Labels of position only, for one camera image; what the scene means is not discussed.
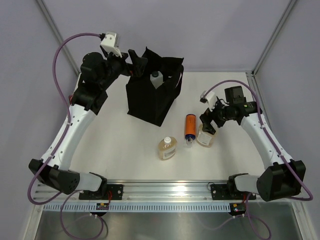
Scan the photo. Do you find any aluminium front rail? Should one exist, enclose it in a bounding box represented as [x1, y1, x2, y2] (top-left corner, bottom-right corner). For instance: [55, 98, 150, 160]
[32, 181, 305, 202]

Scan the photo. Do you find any left aluminium corner post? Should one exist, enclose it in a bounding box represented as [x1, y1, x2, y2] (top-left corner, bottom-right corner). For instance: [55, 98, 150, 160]
[34, 0, 80, 75]

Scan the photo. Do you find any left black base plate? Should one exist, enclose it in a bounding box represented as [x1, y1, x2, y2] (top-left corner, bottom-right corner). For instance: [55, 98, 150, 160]
[78, 183, 124, 201]

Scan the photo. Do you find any orange spray can blue cap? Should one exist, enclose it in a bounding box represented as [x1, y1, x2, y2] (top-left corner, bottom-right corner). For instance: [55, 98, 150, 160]
[184, 114, 197, 147]

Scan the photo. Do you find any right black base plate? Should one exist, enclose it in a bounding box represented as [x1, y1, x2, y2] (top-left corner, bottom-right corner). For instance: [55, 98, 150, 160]
[209, 183, 249, 201]

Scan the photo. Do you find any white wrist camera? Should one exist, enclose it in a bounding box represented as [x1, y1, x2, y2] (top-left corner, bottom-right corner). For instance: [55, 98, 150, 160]
[100, 31, 123, 58]
[200, 91, 217, 110]

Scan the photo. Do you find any aluminium corner post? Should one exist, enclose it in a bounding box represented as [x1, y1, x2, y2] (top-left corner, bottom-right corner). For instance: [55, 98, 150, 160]
[34, 0, 80, 75]
[252, 0, 301, 76]

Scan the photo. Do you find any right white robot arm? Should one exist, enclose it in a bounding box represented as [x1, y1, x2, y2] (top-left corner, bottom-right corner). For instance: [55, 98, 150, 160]
[200, 86, 306, 202]

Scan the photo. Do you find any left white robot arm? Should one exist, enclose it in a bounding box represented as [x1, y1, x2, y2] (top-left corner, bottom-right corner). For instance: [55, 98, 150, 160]
[28, 49, 148, 200]

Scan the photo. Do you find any black canvas bag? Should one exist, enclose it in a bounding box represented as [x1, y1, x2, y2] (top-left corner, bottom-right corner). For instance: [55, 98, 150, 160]
[125, 48, 184, 127]

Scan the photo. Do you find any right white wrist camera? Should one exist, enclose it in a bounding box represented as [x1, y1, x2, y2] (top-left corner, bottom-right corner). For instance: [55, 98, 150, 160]
[200, 91, 217, 110]

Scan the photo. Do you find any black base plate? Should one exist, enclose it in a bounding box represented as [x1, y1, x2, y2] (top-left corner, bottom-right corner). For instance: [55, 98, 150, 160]
[209, 183, 249, 201]
[78, 183, 124, 201]

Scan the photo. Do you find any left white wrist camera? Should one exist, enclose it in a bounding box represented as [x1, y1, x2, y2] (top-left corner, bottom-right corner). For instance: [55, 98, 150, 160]
[100, 31, 123, 58]

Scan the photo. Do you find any white slotted cable duct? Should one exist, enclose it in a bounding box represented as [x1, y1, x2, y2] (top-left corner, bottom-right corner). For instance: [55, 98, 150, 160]
[43, 201, 231, 213]

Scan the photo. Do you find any right aluminium corner post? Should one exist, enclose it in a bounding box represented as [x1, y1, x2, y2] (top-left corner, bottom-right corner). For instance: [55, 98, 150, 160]
[252, 0, 301, 76]

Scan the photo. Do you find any amber soap bottle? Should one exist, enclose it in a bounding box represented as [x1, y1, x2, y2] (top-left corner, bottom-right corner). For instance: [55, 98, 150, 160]
[196, 124, 216, 148]
[157, 136, 177, 161]

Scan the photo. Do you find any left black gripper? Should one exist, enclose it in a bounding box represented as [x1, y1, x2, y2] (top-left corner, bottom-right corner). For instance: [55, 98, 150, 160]
[99, 49, 147, 90]

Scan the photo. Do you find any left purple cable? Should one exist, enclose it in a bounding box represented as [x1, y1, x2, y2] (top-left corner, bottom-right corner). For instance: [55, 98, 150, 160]
[27, 32, 111, 238]

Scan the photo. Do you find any red bottle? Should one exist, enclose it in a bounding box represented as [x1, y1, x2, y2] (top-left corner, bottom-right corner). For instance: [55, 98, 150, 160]
[68, 94, 74, 105]

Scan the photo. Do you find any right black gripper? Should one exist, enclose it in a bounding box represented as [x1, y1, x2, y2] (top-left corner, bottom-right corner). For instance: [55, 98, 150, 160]
[200, 96, 233, 135]

